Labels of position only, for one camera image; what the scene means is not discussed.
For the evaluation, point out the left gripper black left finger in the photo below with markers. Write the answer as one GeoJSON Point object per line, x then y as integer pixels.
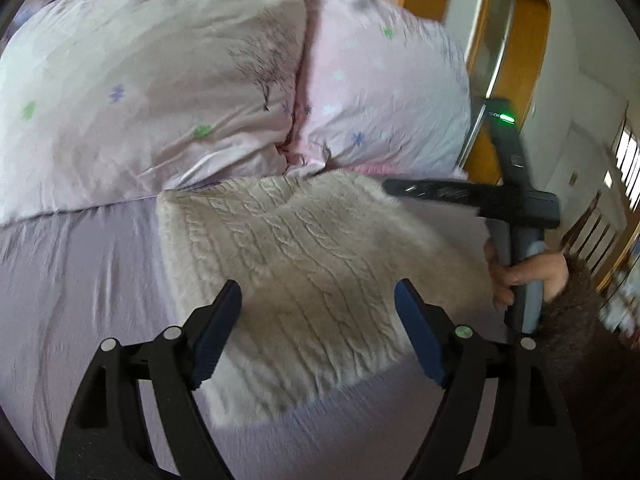
{"type": "Point", "coordinates": [105, 434]}

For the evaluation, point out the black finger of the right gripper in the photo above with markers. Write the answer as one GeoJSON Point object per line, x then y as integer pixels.
{"type": "Point", "coordinates": [446, 191]}

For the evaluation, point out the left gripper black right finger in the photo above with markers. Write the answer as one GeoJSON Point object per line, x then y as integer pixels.
{"type": "Point", "coordinates": [529, 433]}

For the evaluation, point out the beige cable knit sweater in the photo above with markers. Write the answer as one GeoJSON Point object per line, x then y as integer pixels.
{"type": "Point", "coordinates": [317, 260]}

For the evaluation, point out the dark furry sleeve forearm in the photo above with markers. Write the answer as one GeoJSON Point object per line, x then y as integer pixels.
{"type": "Point", "coordinates": [598, 376]}

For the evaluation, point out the right hand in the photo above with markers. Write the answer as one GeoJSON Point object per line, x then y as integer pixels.
{"type": "Point", "coordinates": [549, 268]}

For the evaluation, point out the pink floral pillow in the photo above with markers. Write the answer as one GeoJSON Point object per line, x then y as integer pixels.
{"type": "Point", "coordinates": [379, 91]}

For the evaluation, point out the lavender bed sheet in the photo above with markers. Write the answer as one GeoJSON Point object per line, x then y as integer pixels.
{"type": "Point", "coordinates": [68, 281]}

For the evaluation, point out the wooden framed window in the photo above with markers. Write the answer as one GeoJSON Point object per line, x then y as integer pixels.
{"type": "Point", "coordinates": [504, 43]}

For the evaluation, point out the white floral pillow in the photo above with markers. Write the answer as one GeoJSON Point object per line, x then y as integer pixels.
{"type": "Point", "coordinates": [104, 101]}

